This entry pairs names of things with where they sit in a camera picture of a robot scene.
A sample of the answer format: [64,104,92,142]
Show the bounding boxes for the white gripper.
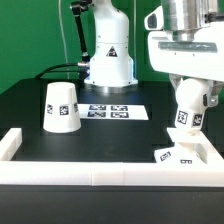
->
[148,27,224,107]

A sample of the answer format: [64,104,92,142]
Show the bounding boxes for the white lamp bulb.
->
[175,78,208,132]

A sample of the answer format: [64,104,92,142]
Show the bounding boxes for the white lamp base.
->
[154,128,204,165]

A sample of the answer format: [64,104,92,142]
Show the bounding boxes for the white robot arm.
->
[87,0,224,107]

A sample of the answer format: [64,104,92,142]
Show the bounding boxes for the white lamp shade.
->
[43,82,81,133]

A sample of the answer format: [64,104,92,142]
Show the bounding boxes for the white marker sheet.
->
[79,104,148,120]

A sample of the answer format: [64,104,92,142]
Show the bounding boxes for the white U-shaped fence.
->
[0,128,224,187]

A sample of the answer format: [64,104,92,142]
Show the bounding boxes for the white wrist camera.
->
[144,6,164,31]

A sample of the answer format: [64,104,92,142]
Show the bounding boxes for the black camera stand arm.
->
[69,0,93,63]

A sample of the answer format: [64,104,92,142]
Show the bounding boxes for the black cable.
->
[34,61,91,80]

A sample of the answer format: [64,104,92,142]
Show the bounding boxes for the white hanging cable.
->
[58,0,71,80]

